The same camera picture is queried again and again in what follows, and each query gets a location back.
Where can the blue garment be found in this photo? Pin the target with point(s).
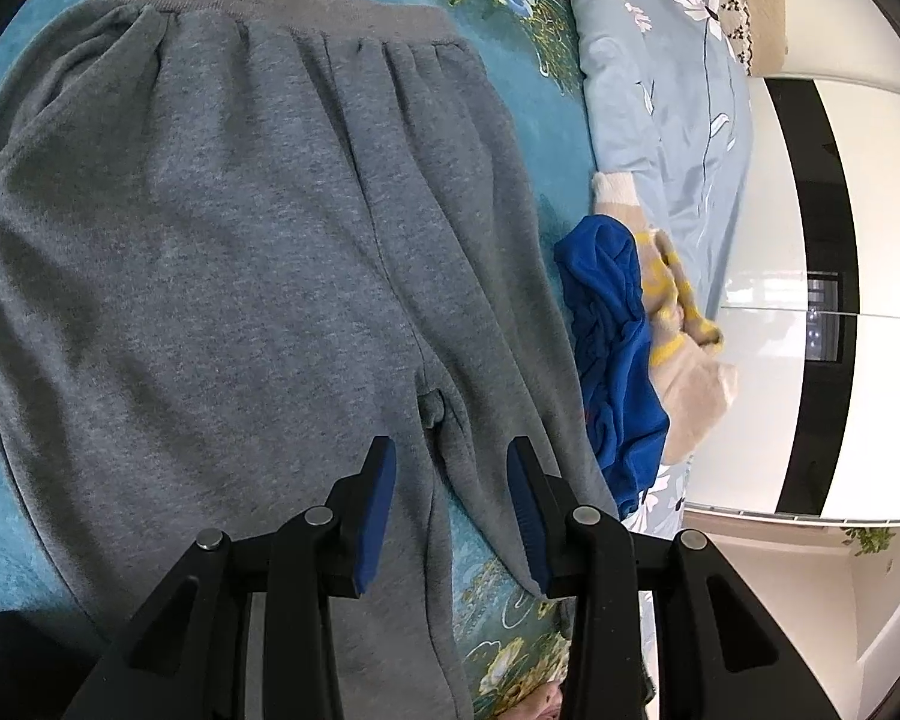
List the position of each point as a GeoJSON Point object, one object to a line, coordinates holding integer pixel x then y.
{"type": "Point", "coordinates": [615, 345]}

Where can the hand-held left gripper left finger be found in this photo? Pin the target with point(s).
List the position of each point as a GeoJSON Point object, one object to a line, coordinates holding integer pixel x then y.
{"type": "Point", "coordinates": [371, 525]}

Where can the light blue floral duvet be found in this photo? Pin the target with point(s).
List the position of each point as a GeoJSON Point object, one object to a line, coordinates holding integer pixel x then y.
{"type": "Point", "coordinates": [660, 112]}

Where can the teal floral blanket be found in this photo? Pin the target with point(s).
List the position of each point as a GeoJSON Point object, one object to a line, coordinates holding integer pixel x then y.
{"type": "Point", "coordinates": [547, 150]}

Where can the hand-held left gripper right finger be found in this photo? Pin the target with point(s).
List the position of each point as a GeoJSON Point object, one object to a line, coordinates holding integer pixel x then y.
{"type": "Point", "coordinates": [531, 525]}

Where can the beige yellow knit sweater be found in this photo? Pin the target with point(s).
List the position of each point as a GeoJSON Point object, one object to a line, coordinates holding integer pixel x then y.
{"type": "Point", "coordinates": [690, 382]}

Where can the white glossy wardrobe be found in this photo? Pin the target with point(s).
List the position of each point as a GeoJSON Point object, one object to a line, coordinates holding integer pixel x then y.
{"type": "Point", "coordinates": [765, 405]}

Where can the green plant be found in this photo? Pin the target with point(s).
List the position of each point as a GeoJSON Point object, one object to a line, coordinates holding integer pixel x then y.
{"type": "Point", "coordinates": [870, 540]}

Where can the grey sweatpants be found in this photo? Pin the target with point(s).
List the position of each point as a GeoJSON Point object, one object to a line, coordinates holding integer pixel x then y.
{"type": "Point", "coordinates": [210, 240]}

